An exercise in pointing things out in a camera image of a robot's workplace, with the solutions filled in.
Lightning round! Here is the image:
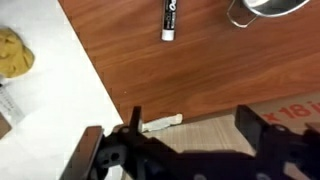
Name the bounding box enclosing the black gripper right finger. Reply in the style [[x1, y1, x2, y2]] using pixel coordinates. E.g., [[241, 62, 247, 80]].
[[234, 104, 290, 180]]

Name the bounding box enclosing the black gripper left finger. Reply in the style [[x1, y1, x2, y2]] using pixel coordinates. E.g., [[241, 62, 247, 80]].
[[59, 125, 107, 180]]

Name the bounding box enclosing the black and white marker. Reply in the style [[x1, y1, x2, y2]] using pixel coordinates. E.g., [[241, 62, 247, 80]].
[[160, 0, 177, 42]]

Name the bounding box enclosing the silver metal cup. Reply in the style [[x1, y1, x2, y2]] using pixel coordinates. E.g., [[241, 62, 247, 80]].
[[227, 0, 312, 29]]

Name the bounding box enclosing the cardboard box with red print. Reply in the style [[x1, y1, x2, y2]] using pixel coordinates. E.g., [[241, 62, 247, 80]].
[[142, 91, 320, 180]]

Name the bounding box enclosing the yellow cloth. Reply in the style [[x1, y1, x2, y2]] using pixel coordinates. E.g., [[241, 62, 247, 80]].
[[0, 26, 36, 80]]

